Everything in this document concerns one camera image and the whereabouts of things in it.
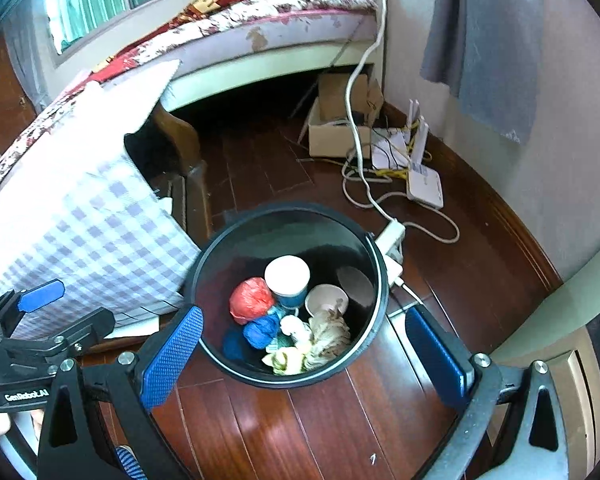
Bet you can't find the red plastic bag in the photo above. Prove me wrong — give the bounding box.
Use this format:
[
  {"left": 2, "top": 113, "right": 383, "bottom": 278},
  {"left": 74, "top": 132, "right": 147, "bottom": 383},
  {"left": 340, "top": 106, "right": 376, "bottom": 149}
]
[{"left": 228, "top": 276, "right": 276, "bottom": 326}]

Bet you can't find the floral bedspread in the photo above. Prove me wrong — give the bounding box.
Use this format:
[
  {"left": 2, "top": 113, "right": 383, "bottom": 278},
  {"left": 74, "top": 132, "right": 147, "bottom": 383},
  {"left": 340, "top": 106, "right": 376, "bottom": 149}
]
[{"left": 0, "top": 0, "right": 378, "bottom": 208}]

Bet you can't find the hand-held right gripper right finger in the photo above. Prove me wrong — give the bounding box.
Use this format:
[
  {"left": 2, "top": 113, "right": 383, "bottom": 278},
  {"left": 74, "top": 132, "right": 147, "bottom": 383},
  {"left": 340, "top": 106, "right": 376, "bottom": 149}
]
[{"left": 405, "top": 306, "right": 568, "bottom": 480}]

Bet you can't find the small beige paper cup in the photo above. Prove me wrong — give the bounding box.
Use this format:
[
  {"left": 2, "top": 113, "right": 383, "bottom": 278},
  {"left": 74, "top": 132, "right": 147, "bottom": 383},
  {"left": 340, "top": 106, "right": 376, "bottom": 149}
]
[{"left": 305, "top": 284, "right": 350, "bottom": 318}]

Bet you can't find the yellow green paper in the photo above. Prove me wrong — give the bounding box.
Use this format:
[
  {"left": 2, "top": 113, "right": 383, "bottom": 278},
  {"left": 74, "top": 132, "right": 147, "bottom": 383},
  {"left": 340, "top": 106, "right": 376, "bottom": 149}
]
[{"left": 262, "top": 345, "right": 311, "bottom": 376}]

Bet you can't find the cardboard box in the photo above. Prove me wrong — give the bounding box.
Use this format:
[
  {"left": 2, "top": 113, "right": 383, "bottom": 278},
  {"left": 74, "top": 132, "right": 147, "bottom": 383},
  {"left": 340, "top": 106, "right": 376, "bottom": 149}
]
[{"left": 307, "top": 72, "right": 385, "bottom": 158}]

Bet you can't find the pale mattress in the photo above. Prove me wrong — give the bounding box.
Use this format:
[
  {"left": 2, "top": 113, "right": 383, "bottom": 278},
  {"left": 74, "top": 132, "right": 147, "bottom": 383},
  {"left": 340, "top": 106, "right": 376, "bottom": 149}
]
[{"left": 172, "top": 7, "right": 376, "bottom": 81}]

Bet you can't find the white power strip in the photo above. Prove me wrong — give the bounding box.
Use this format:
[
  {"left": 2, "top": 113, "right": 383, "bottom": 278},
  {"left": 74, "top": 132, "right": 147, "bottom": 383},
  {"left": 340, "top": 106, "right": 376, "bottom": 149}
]
[{"left": 372, "top": 219, "right": 407, "bottom": 261}]

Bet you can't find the thick white cable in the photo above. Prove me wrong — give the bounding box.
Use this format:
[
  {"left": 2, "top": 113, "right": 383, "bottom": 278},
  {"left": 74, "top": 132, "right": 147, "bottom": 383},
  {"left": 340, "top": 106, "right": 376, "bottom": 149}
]
[{"left": 345, "top": 0, "right": 398, "bottom": 226}]

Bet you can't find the black round trash bin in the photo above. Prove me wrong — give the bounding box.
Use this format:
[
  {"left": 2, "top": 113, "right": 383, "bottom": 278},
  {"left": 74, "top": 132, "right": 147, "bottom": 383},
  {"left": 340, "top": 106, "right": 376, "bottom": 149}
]
[{"left": 189, "top": 202, "right": 390, "bottom": 388}]

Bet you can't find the wooden table frame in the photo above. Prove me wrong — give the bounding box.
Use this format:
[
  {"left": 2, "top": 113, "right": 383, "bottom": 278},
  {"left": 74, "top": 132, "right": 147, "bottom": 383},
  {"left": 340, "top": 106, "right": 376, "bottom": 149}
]
[{"left": 150, "top": 105, "right": 213, "bottom": 246}]

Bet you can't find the white tissue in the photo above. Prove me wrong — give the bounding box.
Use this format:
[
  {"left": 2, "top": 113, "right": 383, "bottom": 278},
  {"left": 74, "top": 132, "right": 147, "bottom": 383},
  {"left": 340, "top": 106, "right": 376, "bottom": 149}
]
[{"left": 280, "top": 315, "right": 313, "bottom": 346}]

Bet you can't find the thin white cable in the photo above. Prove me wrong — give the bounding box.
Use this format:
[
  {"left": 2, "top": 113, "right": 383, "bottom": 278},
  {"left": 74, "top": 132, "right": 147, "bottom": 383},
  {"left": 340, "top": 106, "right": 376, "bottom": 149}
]
[{"left": 341, "top": 155, "right": 460, "bottom": 246}]

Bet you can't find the cream bed frame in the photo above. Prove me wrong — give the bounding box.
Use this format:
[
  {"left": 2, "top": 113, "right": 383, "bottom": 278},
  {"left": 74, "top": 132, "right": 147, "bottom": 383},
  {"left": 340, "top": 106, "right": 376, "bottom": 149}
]
[{"left": 160, "top": 42, "right": 381, "bottom": 111}]

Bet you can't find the white router with antennas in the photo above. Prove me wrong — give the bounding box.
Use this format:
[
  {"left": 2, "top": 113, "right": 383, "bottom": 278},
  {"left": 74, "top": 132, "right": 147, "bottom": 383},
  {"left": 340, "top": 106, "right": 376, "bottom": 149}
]
[{"left": 371, "top": 100, "right": 431, "bottom": 171}]

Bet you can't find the grey hanging cloth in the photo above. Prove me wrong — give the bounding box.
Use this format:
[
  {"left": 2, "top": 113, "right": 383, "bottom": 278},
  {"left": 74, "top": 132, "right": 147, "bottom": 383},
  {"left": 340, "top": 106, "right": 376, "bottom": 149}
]
[{"left": 420, "top": 0, "right": 545, "bottom": 145}]

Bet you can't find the cream door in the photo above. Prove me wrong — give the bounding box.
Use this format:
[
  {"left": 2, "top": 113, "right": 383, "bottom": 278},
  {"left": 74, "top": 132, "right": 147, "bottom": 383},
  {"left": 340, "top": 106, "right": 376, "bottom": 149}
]
[{"left": 490, "top": 220, "right": 600, "bottom": 480}]

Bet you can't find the checked tablecloth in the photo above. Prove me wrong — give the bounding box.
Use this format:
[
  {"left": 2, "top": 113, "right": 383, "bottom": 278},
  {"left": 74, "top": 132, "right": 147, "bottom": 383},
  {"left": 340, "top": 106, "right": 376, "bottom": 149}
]
[{"left": 0, "top": 59, "right": 201, "bottom": 341}]

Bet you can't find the blue white paper cup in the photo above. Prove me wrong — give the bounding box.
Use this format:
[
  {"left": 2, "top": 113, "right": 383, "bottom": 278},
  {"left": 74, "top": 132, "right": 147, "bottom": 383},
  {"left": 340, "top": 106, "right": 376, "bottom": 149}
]
[{"left": 264, "top": 255, "right": 312, "bottom": 310}]

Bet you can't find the blue plastic bag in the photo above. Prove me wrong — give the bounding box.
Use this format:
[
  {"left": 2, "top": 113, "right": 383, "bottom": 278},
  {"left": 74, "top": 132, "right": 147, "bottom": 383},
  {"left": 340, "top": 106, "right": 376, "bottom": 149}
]
[{"left": 222, "top": 305, "right": 293, "bottom": 361}]

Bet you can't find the brown wooden door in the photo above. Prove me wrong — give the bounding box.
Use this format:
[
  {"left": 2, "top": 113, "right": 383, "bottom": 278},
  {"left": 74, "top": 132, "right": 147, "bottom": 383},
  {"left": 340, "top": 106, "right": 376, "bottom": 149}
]
[{"left": 0, "top": 35, "right": 41, "bottom": 171}]

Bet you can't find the blue striped sock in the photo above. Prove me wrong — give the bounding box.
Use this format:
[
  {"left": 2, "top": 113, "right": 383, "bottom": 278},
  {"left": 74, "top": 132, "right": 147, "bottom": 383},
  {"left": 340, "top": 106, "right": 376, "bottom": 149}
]
[{"left": 115, "top": 447, "right": 148, "bottom": 480}]

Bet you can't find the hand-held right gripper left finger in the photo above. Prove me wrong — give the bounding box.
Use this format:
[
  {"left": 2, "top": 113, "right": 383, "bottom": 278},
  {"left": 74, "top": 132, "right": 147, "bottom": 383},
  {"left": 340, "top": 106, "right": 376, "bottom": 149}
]
[{"left": 37, "top": 306, "right": 204, "bottom": 480}]

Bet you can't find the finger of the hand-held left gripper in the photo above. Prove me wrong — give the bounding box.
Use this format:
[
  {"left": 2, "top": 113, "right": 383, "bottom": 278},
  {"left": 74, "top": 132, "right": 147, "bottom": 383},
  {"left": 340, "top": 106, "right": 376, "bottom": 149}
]
[
  {"left": 49, "top": 306, "right": 117, "bottom": 356},
  {"left": 0, "top": 279, "right": 66, "bottom": 346}
]

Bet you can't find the white modem box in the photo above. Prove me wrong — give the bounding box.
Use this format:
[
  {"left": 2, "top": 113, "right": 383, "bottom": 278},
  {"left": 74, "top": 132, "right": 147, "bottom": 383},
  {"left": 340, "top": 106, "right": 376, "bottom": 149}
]
[{"left": 406, "top": 165, "right": 445, "bottom": 209}]

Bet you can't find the crumpled paper tissue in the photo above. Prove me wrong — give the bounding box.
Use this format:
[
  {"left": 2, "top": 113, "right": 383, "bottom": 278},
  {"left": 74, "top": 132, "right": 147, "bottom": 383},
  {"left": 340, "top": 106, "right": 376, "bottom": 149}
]
[{"left": 307, "top": 307, "right": 352, "bottom": 361}]

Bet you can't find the white charger plug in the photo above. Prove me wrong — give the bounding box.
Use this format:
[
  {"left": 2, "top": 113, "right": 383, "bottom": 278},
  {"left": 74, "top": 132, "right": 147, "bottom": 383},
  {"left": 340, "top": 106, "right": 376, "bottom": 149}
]
[{"left": 386, "top": 255, "right": 406, "bottom": 291}]

